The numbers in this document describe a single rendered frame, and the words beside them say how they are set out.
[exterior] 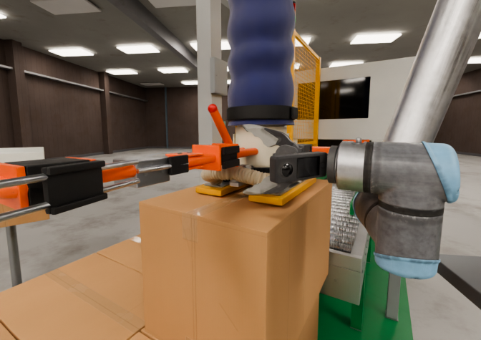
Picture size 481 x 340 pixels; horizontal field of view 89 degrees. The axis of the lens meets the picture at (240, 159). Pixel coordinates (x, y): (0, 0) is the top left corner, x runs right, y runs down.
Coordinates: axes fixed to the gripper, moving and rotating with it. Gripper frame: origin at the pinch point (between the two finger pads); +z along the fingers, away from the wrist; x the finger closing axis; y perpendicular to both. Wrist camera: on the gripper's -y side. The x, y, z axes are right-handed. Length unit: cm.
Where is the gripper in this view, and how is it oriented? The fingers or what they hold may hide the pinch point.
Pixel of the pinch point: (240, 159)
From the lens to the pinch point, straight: 54.2
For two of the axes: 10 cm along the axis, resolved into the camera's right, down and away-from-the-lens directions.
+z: -8.6, -0.6, 5.1
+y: 5.2, -1.0, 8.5
